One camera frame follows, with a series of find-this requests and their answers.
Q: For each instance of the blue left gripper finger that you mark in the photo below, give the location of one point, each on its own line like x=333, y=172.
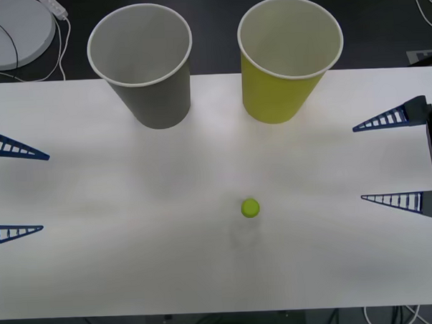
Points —
x=11, y=147
x=11, y=233

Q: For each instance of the clear bottle with green cap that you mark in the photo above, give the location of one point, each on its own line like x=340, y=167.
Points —
x=250, y=208

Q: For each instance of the grey patterned floor plate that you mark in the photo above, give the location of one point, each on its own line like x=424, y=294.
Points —
x=423, y=57

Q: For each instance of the pale grey round disc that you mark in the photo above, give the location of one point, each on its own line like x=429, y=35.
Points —
x=27, y=30

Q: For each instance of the white power strip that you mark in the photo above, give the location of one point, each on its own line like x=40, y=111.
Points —
x=56, y=7

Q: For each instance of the grey plastic waste bin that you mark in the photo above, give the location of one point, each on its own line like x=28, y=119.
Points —
x=152, y=100

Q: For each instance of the yellow-green plastic waste bin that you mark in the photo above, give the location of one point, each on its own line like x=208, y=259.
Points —
x=274, y=98

